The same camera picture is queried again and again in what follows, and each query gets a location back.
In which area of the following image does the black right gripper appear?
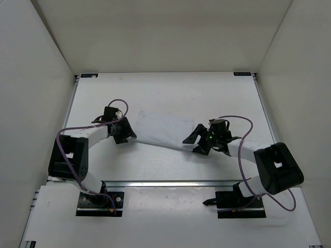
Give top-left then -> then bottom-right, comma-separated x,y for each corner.
183,125 -> 220,156

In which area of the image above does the white skirt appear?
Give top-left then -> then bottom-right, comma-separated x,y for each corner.
133,111 -> 195,151

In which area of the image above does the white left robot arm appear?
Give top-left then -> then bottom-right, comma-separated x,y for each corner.
48,117 -> 136,206

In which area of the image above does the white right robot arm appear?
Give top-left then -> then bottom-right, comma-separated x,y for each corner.
183,119 -> 304,207

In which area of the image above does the black left corner label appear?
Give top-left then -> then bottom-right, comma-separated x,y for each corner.
80,73 -> 98,78

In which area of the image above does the black corner label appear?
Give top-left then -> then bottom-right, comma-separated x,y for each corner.
80,73 -> 98,78
233,72 -> 251,76

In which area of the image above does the black right corner label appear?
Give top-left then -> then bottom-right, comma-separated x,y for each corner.
233,72 -> 251,76

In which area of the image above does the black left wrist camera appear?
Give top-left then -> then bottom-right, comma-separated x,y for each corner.
101,106 -> 119,122

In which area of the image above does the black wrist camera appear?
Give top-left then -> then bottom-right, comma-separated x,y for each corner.
101,106 -> 119,122
209,119 -> 231,139

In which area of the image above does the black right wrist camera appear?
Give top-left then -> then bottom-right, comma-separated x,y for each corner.
209,119 -> 231,139

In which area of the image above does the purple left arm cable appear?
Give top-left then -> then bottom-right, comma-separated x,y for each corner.
56,99 -> 130,194

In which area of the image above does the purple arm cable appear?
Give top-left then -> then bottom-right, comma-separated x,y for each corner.
56,99 -> 130,194
219,115 -> 297,212

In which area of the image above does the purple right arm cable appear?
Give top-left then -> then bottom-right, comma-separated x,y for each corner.
219,115 -> 297,212

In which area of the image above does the aluminium table rail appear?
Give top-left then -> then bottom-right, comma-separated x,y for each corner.
105,180 -> 239,188

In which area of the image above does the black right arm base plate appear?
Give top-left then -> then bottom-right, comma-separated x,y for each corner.
202,191 -> 266,219

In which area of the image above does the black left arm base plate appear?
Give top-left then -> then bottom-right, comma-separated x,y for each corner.
76,183 -> 125,217

